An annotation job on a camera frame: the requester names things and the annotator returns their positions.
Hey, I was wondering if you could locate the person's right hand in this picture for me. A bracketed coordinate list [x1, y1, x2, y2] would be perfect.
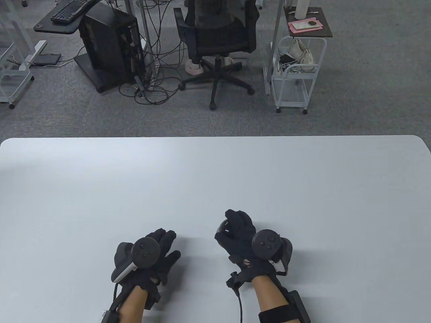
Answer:
[215, 209, 293, 283]

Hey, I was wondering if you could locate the person's left hand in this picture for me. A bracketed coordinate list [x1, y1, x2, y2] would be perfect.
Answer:
[114, 229, 181, 310]

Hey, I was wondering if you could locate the black dice shaker cover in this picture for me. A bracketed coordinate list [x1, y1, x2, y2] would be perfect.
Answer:
[215, 219, 236, 251]

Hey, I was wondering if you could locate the person's left forearm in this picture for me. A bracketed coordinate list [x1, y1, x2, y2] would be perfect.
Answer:
[120, 286, 150, 323]

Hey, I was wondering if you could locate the person's right forearm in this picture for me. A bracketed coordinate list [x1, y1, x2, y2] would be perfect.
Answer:
[253, 274, 290, 315]

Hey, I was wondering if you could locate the black and white controller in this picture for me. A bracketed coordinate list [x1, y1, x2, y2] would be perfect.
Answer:
[111, 237, 161, 284]
[252, 229, 293, 277]

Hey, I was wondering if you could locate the white rolling cart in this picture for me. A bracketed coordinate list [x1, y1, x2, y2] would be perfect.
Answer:
[271, 36, 328, 115]
[0, 43, 35, 109]

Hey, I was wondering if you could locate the beige bag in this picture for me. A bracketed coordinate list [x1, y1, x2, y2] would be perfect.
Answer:
[286, 39, 316, 73]

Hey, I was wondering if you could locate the black office chair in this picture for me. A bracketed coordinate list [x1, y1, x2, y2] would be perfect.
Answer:
[173, 0, 260, 111]

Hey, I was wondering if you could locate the black tower platform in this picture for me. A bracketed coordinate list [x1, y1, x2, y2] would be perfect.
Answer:
[74, 54, 137, 94]

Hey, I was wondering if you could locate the white desk leg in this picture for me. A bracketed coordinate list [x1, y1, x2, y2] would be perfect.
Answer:
[136, 0, 159, 79]
[264, 0, 286, 96]

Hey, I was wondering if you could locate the brown side table top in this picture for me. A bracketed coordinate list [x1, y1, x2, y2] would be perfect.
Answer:
[284, 7, 333, 38]

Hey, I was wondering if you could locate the pink book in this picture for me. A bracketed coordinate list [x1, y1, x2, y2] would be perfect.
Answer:
[288, 19, 324, 34]

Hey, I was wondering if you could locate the black computer tower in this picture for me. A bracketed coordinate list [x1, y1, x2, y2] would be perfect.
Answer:
[78, 3, 147, 85]

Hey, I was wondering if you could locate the white bottle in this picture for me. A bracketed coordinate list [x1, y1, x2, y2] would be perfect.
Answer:
[295, 0, 309, 20]

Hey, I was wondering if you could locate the black power adapter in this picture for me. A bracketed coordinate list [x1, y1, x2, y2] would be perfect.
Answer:
[33, 53, 62, 67]

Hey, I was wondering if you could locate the black keyboard tray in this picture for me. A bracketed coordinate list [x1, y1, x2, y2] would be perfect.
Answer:
[34, 0, 101, 35]

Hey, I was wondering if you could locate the black keyboard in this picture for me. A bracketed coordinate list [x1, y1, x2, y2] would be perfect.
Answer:
[51, 0, 93, 24]

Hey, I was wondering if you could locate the black glove cable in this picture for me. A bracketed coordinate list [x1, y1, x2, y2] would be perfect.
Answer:
[226, 272, 244, 323]

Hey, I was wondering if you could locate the tangle of black cables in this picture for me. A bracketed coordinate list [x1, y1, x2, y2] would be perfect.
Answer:
[118, 0, 189, 105]

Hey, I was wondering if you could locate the white desk frame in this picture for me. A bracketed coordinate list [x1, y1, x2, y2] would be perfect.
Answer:
[0, 0, 47, 72]

